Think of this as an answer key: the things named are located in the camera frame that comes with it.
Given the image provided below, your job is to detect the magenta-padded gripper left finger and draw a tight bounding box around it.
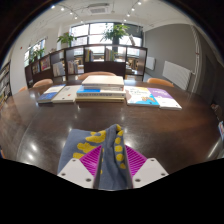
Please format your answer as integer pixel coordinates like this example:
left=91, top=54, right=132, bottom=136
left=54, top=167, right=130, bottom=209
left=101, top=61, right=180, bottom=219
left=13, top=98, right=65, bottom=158
left=56, top=145, right=103, bottom=189

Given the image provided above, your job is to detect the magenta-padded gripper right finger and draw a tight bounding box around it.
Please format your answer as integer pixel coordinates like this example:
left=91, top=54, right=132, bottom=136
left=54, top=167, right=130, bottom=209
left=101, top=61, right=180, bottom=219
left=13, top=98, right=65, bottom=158
left=124, top=145, right=170, bottom=189

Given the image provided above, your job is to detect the grey towel with yellow letters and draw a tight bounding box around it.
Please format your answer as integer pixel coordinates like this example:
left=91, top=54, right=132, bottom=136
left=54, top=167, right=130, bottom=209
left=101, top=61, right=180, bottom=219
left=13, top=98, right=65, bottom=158
left=57, top=123, right=134, bottom=191

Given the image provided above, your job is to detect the purple book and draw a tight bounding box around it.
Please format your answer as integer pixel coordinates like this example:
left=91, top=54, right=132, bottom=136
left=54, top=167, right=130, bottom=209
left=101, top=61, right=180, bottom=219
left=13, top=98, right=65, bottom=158
left=147, top=87, right=183, bottom=111

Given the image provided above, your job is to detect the white illustrated book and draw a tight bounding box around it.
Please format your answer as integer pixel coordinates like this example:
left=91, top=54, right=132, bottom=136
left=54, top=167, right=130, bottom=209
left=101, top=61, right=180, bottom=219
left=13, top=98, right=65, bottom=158
left=124, top=85, right=160, bottom=108

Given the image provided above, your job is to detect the dark blue book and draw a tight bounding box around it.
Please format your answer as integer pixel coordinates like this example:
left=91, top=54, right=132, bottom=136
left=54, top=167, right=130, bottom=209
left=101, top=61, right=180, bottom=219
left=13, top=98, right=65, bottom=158
left=36, top=83, right=67, bottom=105

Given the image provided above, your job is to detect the thick blue-covered book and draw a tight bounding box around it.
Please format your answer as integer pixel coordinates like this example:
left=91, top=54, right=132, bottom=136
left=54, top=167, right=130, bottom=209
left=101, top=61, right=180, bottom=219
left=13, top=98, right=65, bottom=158
left=75, top=84, right=127, bottom=103

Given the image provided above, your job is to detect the group of orange chairs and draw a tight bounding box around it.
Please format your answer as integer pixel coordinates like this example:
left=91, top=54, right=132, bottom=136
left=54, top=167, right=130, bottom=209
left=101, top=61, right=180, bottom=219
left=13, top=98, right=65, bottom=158
left=18, top=70, right=175, bottom=93

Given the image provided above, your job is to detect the beige book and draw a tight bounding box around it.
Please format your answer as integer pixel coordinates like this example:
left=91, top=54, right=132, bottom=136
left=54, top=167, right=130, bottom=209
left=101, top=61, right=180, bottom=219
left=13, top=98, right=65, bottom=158
left=81, top=75, right=125, bottom=92

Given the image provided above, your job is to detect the large white radiator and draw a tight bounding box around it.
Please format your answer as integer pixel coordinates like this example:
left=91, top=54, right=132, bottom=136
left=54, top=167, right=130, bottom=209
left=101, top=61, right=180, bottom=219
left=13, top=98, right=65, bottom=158
left=162, top=60, right=193, bottom=91

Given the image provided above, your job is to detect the dark room divider shelf unit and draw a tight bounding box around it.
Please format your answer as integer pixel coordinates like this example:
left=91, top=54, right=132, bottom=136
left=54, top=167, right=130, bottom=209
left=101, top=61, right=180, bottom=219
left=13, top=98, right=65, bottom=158
left=24, top=44, right=148, bottom=88

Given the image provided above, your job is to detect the group of potted plants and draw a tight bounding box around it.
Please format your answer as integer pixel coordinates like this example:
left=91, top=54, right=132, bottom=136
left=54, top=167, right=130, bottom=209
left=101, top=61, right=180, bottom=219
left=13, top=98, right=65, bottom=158
left=29, top=23, right=130, bottom=63

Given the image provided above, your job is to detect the ceiling air conditioner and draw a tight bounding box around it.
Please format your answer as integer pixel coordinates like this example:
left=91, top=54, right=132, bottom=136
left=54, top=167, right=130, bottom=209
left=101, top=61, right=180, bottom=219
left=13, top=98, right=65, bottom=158
left=87, top=3, right=111, bottom=15

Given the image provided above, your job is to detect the group of ceiling spotlights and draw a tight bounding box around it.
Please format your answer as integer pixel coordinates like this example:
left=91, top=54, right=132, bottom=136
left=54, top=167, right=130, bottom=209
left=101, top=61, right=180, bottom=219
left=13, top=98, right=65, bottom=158
left=49, top=0, right=143, bottom=21

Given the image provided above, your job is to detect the wall bookshelf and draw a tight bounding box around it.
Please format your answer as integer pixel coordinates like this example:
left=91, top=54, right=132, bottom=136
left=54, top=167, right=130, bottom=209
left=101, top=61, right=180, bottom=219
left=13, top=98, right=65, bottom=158
left=0, top=60, right=13, bottom=111

